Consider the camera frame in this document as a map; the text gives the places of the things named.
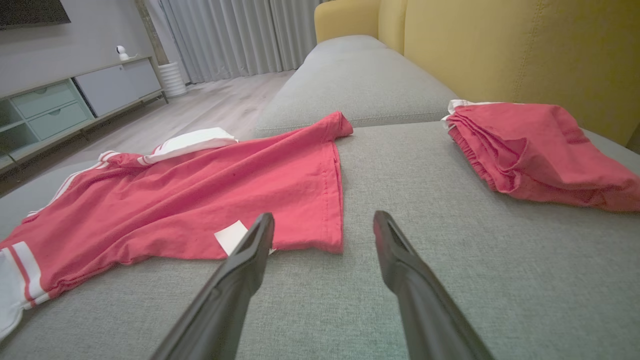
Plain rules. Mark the low television cabinet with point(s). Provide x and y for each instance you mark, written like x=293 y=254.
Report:
x=15 y=145

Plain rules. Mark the grey pleated curtain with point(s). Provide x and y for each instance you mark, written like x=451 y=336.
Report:
x=240 y=35

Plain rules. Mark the large grey sofa seat cushion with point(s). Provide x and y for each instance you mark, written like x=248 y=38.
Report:
x=500 y=275

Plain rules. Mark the mint green cabinet drawer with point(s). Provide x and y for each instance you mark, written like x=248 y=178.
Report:
x=60 y=120
x=42 y=100

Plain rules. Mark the yellow sofa end backrest cushion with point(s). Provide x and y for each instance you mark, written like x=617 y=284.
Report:
x=345 y=17

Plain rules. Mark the brown curtain strip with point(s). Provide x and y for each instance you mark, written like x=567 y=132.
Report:
x=150 y=30

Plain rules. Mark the red shirt with white trim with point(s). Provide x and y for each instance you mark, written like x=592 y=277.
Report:
x=200 y=200

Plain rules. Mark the white ribbed cylinder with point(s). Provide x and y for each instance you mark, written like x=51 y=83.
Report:
x=172 y=80

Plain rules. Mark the small white security camera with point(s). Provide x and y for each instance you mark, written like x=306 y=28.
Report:
x=121 y=51

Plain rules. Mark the narrow yellow sofa backrest cushion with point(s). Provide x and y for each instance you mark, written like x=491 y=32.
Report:
x=392 y=25

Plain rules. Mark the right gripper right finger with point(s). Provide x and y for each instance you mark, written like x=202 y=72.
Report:
x=425 y=310

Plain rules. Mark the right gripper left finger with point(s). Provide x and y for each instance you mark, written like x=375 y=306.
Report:
x=225 y=300

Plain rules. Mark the black wall television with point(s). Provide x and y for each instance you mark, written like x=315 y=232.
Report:
x=30 y=10

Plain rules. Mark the red shorts with white stripe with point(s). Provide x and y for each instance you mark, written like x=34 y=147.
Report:
x=540 y=150

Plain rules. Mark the white cabinet door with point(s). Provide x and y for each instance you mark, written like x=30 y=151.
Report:
x=120 y=85

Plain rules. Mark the wide yellow sofa backrest cushion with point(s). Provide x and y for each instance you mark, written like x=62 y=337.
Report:
x=500 y=50

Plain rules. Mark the small grey sofa seat cushion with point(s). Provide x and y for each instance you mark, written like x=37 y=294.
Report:
x=345 y=44

